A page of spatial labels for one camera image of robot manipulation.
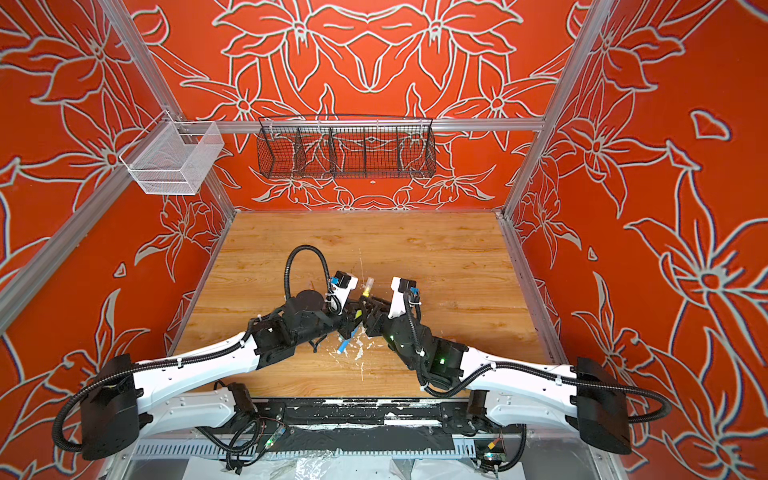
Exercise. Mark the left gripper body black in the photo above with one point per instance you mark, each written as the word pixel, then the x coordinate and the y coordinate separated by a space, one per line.
pixel 347 317

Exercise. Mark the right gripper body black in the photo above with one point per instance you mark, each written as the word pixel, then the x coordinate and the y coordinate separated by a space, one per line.
pixel 382 315

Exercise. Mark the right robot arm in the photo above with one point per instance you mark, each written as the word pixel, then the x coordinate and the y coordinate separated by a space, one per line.
pixel 505 391

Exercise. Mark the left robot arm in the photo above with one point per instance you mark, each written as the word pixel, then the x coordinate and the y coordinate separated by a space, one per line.
pixel 115 406

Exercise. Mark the blue marker pen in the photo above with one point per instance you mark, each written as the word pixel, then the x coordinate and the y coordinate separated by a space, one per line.
pixel 345 343

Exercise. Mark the clear plastic bin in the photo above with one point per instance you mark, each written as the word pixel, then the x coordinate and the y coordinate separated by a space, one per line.
pixel 168 161

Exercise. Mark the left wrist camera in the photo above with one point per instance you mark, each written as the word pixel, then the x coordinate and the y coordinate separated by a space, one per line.
pixel 340 287

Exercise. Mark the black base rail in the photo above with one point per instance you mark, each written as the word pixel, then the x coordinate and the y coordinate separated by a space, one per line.
pixel 452 416

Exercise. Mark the black wire basket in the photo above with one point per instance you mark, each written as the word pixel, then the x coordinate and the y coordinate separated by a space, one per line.
pixel 351 147

